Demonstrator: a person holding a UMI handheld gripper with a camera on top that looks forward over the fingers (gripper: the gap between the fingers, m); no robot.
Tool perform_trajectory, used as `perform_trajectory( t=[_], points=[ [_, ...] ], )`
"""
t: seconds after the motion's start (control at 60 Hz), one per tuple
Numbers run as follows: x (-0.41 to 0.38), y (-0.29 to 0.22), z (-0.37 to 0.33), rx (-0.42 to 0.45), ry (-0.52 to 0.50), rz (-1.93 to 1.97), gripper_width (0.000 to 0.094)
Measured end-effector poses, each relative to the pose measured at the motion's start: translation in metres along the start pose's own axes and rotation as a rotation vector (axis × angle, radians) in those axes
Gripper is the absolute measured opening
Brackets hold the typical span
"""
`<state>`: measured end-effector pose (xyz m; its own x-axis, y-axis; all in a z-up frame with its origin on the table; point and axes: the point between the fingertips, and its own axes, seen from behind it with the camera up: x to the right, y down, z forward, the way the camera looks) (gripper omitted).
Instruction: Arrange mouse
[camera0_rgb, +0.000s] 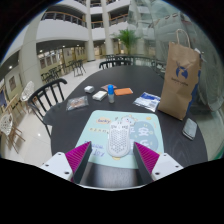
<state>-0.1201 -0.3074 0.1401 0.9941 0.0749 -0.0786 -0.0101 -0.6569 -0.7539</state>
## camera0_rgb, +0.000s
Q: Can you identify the clear plastic snack bag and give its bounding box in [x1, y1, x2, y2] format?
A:
[65, 95, 90, 112]

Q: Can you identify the white lattice chair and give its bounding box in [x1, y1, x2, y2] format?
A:
[0, 112, 26, 154]
[20, 80, 36, 103]

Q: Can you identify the group of dark chairs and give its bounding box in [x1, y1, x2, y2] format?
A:
[40, 59, 87, 84]

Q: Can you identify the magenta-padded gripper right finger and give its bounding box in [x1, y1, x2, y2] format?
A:
[132, 141, 184, 185]

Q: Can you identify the pinkish brown flat card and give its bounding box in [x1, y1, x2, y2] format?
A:
[100, 83, 118, 92]

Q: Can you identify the brown paper bag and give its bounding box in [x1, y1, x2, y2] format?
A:
[157, 28, 203, 121]

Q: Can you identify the white perforated computer mouse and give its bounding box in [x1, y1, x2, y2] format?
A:
[106, 120, 132, 158]

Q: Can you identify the black spindle-back chair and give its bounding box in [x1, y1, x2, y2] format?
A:
[27, 77, 68, 138]
[98, 59, 133, 70]

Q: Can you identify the green potted palm plant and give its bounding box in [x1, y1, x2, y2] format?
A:
[113, 28, 141, 56]

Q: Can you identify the light green printed mouse pad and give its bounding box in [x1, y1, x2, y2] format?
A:
[73, 109, 165, 170]

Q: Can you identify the grey smartphone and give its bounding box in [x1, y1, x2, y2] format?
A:
[181, 117, 199, 141]

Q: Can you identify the white and blue plastic packet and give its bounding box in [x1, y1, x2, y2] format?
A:
[132, 91, 162, 113]

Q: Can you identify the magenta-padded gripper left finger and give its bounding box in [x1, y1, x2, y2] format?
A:
[40, 140, 93, 185]

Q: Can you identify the small white box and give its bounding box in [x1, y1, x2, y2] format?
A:
[83, 85, 95, 94]

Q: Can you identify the small blue-capped bottle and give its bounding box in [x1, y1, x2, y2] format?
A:
[107, 84, 115, 104]

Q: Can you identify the flat orange packet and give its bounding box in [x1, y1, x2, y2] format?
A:
[113, 87, 134, 97]

